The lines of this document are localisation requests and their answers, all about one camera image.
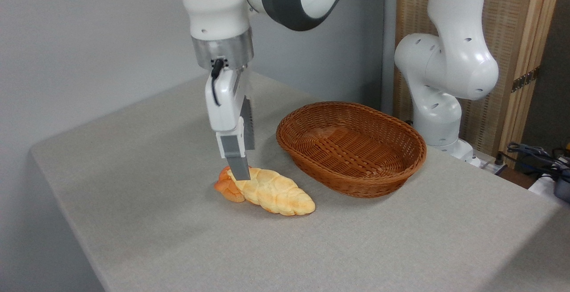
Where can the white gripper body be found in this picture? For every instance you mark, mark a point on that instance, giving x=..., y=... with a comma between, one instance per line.
x=229, y=105

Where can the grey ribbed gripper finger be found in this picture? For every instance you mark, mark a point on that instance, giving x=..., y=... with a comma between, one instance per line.
x=236, y=158
x=249, y=123

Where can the long braided bread loaf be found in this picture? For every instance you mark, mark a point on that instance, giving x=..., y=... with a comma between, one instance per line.
x=276, y=192

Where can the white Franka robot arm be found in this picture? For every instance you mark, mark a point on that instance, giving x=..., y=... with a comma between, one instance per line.
x=445, y=60

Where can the round orange bread bun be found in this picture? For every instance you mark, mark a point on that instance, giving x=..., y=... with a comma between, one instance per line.
x=227, y=189

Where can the brown oval wicker basket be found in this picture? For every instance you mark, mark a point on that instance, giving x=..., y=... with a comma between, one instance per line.
x=352, y=149

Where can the grey tablecloth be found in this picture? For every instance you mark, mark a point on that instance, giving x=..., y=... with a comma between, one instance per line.
x=178, y=247

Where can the brass screen hinge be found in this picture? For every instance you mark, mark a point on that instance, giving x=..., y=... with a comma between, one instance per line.
x=525, y=79

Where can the wooden woven folding screen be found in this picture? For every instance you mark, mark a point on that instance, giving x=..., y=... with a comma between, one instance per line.
x=512, y=16

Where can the white flat object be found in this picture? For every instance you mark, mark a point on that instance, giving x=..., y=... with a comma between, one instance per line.
x=541, y=187

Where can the small grey box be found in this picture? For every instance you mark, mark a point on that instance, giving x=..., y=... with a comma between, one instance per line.
x=563, y=190

